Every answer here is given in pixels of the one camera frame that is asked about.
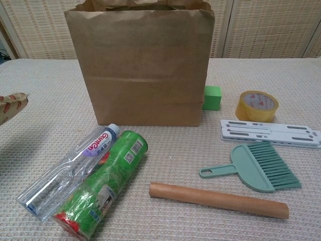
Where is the green chips can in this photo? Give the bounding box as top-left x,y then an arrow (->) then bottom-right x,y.
52,130 -> 149,241

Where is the clear plastic water bottle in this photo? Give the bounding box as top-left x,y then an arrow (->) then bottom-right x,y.
16,123 -> 121,223

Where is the gold foil snack packet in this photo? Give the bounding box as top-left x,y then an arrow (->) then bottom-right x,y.
0,92 -> 28,126

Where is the brown paper bag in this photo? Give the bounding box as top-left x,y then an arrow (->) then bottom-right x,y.
64,0 -> 215,127

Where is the teal hand brush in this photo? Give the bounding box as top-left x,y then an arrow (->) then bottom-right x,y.
199,142 -> 302,193

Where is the cream woven tablecloth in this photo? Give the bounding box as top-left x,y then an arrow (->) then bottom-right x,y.
0,58 -> 321,241

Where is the green foam cube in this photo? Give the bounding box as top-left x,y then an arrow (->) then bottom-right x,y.
202,85 -> 223,111

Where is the yellowish packing tape roll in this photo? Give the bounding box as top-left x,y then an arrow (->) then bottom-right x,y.
235,90 -> 279,123

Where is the wooden rolling pin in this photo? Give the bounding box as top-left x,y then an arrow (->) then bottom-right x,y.
149,182 -> 290,220

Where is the white folding stand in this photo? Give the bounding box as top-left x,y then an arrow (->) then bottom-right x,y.
219,119 -> 321,150

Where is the woven bamboo folding screen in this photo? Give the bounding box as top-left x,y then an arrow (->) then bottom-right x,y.
0,0 -> 321,60

